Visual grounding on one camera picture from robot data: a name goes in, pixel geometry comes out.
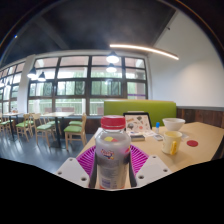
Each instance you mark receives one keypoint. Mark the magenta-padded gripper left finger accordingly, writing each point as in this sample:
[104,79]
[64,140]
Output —
[70,170]

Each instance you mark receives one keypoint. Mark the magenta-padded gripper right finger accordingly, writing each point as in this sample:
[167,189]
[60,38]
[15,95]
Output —
[151,170]

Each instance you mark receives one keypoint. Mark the clear red-capped drink bottle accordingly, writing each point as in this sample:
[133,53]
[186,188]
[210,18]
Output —
[112,156]

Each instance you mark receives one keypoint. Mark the small black box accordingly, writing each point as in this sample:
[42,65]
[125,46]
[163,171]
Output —
[137,137]

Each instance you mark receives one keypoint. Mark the wooden chairs with green seats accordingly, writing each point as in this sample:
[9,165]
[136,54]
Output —
[73,128]

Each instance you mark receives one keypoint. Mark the small blue-capped bottle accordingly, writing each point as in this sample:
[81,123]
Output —
[157,128]

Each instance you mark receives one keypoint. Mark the white paper sheets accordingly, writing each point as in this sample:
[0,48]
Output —
[98,132]

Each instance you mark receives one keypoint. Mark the flat round red coaster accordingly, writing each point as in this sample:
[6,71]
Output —
[192,143]

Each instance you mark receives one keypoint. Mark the black tablet covered with stickers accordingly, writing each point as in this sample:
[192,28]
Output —
[138,122]

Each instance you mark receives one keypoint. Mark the white bowl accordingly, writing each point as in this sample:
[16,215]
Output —
[173,124]

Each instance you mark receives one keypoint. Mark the wooden dining table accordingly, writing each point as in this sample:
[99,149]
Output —
[57,114]
[11,114]

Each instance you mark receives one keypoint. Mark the black pendant lamps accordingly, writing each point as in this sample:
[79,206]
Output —
[112,58]

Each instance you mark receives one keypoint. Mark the curved linear ceiling light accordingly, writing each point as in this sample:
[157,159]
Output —
[143,49]

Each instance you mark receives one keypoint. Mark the dark-framed window wall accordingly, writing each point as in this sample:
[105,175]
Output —
[71,87]

